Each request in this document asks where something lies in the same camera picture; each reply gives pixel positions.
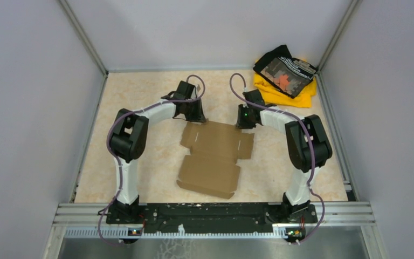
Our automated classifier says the yellow folded cloth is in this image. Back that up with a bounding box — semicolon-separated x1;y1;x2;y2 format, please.
253;55;317;108

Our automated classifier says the brown cardboard box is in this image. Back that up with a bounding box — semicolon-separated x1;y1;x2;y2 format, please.
177;121;254;200

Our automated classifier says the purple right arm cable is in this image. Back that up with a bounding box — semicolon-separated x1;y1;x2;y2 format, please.
229;73;326;245

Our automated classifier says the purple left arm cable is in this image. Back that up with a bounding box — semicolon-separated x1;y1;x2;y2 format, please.
97;74;206;247

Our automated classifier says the aluminium front rail frame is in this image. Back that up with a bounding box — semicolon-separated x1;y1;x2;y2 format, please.
52;202;376;242

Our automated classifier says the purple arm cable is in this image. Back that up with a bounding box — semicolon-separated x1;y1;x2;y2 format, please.
97;74;206;247
229;73;326;245

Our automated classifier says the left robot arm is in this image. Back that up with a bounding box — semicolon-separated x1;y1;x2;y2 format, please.
106;81;206;224

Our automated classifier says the black printed folded shirt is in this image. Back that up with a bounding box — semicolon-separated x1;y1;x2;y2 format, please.
253;45;319;99

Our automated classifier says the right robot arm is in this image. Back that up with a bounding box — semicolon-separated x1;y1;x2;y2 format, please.
236;90;333;222

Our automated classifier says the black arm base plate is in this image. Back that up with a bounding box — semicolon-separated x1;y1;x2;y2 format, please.
119;202;318;234

